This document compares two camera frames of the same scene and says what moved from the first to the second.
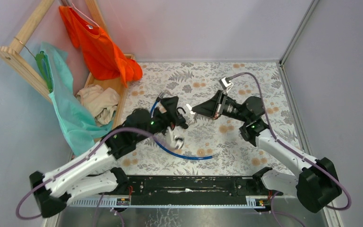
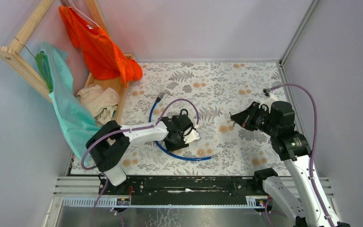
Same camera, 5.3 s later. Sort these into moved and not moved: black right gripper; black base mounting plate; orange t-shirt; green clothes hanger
Moved: black right gripper
Not moved: black base mounting plate; orange t-shirt; green clothes hanger
